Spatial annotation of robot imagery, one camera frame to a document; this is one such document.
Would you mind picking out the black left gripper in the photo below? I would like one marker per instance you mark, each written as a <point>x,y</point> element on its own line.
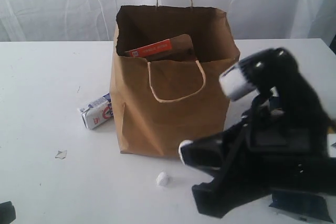
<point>7,212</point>

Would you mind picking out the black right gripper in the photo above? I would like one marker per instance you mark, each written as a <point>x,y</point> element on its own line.
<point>248,175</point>

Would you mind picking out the brown kraft stand-up pouch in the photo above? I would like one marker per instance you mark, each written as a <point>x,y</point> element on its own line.
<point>179,48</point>

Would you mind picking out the dark blue noodle packet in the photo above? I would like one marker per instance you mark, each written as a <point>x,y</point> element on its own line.
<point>301,206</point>

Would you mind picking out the brown paper shopping bag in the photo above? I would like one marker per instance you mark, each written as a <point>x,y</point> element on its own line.
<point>158,104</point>

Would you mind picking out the small torn label scrap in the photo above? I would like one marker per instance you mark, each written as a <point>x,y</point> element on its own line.
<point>61,155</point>

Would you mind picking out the small blue white milk carton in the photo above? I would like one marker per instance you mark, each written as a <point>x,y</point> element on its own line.
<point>96,112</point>

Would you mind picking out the white backdrop curtain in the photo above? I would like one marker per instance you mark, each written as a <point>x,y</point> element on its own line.
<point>67,20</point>

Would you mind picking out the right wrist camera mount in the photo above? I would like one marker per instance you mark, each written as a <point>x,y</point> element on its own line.
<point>262,77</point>

